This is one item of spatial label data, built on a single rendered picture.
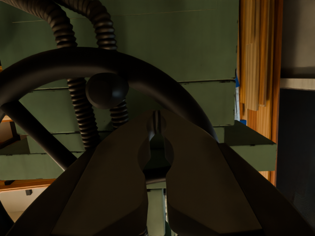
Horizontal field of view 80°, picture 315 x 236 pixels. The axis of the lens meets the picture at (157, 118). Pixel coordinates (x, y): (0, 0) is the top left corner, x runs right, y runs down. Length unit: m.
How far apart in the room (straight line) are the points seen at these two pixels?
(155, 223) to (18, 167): 0.31
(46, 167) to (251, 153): 0.43
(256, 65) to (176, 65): 1.48
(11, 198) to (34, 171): 3.46
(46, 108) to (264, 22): 1.66
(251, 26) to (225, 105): 1.45
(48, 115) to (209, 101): 0.31
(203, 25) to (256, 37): 1.46
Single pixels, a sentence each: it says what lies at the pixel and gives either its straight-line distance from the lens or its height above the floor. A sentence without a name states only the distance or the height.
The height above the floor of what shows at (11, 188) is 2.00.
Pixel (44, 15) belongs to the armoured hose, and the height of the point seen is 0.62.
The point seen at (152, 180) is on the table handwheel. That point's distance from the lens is 0.21.
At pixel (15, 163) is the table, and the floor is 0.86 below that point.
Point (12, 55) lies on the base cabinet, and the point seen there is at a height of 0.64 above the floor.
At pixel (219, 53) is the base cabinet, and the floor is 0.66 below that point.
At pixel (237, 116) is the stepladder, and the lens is 1.33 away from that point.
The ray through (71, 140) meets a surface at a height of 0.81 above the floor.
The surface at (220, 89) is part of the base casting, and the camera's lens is 0.38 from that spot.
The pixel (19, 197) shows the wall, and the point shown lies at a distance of 3.90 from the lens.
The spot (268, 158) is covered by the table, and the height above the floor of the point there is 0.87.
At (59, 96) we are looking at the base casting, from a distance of 0.41.
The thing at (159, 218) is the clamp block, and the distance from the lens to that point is 0.35.
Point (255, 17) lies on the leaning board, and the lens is 1.85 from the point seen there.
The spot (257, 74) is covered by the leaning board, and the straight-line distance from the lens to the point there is 1.82.
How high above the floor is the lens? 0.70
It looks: 13 degrees up
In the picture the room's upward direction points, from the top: 177 degrees clockwise
